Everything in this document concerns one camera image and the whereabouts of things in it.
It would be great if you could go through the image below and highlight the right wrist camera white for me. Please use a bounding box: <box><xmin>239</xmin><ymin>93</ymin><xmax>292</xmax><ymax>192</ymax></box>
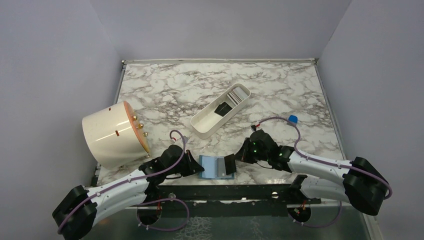
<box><xmin>250</xmin><ymin>123</ymin><xmax>261</xmax><ymax>132</ymax></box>

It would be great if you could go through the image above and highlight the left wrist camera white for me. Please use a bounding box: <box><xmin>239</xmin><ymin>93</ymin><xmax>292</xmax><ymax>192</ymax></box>
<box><xmin>178</xmin><ymin>135</ymin><xmax>190</xmax><ymax>144</ymax></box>

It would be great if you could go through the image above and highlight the white oblong plastic tray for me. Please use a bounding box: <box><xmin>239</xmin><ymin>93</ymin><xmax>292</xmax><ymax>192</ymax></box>
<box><xmin>190</xmin><ymin>83</ymin><xmax>251</xmax><ymax>140</ymax></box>

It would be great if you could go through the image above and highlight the cream cylindrical container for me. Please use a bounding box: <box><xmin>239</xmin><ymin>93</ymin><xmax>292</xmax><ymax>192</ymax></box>
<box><xmin>82</xmin><ymin>101</ymin><xmax>151</xmax><ymax>170</ymax></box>

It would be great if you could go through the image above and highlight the blue leather card holder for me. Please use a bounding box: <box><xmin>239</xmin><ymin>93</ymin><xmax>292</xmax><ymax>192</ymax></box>
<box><xmin>198</xmin><ymin>155</ymin><xmax>235</xmax><ymax>180</ymax></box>

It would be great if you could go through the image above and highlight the black card in tray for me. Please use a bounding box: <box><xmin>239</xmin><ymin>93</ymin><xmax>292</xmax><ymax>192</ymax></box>
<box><xmin>214</xmin><ymin>101</ymin><xmax>233</xmax><ymax>117</ymax></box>

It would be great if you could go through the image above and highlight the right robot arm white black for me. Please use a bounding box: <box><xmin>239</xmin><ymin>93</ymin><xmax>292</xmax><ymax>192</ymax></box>
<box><xmin>233</xmin><ymin>130</ymin><xmax>389</xmax><ymax>216</ymax></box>

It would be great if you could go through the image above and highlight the grey card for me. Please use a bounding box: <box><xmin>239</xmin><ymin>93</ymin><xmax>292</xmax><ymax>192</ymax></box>
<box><xmin>215</xmin><ymin>157</ymin><xmax>227</xmax><ymax>178</ymax></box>

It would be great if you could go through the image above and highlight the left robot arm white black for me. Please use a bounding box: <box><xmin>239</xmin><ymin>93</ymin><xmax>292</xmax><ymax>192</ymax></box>
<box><xmin>52</xmin><ymin>145</ymin><xmax>205</xmax><ymax>240</ymax></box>

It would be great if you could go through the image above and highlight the black front mounting rail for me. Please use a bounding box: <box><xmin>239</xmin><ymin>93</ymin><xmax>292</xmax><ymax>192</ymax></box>
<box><xmin>137</xmin><ymin>184</ymin><xmax>321</xmax><ymax>220</ymax></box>

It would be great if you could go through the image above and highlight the white cards stack in tray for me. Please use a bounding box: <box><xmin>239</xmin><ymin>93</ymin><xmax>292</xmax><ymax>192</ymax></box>
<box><xmin>226</xmin><ymin>86</ymin><xmax>249</xmax><ymax>107</ymax></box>

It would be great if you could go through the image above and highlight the purple cable loop below rail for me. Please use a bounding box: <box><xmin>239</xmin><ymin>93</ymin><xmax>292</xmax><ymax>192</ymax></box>
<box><xmin>136</xmin><ymin>198</ymin><xmax>190</xmax><ymax>232</ymax></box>

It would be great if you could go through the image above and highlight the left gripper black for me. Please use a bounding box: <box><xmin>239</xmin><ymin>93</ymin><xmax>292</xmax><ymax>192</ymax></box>
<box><xmin>165</xmin><ymin>149</ymin><xmax>204</xmax><ymax>178</ymax></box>

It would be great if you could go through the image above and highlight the small blue grey block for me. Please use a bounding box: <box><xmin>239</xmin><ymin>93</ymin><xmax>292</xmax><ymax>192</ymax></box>
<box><xmin>287</xmin><ymin>115</ymin><xmax>298</xmax><ymax>125</ymax></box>

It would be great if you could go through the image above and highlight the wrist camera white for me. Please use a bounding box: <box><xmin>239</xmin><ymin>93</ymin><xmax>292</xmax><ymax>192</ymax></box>
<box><xmin>250</xmin><ymin>123</ymin><xmax>261</xmax><ymax>132</ymax></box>
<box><xmin>178</xmin><ymin>135</ymin><xmax>190</xmax><ymax>144</ymax></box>

